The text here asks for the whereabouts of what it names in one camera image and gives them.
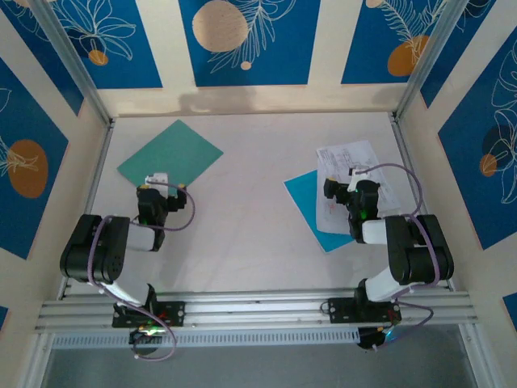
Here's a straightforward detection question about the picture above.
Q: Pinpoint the printed white paper sheet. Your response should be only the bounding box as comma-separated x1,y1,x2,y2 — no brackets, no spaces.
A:
316,183,357,235
316,140,403,215

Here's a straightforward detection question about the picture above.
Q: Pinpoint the blue paper sheet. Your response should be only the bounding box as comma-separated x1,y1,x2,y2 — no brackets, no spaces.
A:
284,169,359,254

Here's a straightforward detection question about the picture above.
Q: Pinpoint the green folder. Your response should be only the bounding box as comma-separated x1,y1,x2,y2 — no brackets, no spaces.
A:
116,119,225,190

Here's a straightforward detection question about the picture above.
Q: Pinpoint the black base electronics box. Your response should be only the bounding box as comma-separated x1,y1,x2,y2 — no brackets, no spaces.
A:
356,326,395,352

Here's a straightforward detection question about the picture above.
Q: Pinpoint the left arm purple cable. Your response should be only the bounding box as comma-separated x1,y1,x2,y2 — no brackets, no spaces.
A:
86,181,197,361

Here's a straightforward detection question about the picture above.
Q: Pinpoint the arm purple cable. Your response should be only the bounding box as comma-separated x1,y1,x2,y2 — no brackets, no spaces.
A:
86,181,197,361
357,162,442,351

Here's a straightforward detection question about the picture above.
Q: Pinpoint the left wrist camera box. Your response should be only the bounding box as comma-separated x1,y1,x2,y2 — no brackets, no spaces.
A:
143,172,169,188

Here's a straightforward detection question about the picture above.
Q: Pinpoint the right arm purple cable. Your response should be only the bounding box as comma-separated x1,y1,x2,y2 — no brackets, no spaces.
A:
357,162,442,351

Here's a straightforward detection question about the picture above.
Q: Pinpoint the aluminium side rail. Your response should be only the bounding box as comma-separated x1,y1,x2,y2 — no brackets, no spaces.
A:
389,114,456,291
58,119,117,300

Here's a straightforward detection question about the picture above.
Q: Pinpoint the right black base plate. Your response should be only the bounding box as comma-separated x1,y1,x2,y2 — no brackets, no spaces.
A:
326,297,403,325

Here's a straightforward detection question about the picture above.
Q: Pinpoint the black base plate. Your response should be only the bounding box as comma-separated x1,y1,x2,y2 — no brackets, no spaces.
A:
111,301,187,329
326,297,403,325

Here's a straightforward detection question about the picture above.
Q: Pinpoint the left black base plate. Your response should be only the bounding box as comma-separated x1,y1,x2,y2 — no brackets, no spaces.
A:
111,301,187,329

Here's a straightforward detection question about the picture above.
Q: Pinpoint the aluminium mounting rail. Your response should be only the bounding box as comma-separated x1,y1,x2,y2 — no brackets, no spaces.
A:
34,288,481,334

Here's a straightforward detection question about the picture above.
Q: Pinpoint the aluminium frame post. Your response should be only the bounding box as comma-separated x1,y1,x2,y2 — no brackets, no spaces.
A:
393,0,466,122
30,0,115,127

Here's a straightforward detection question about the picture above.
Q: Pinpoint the grey slotted cable duct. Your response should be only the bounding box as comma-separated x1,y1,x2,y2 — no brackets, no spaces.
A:
51,327,361,350

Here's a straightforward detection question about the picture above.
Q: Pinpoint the short aluminium frame bar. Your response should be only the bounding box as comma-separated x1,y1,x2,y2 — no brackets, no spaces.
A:
457,323,489,388
22,331,57,388

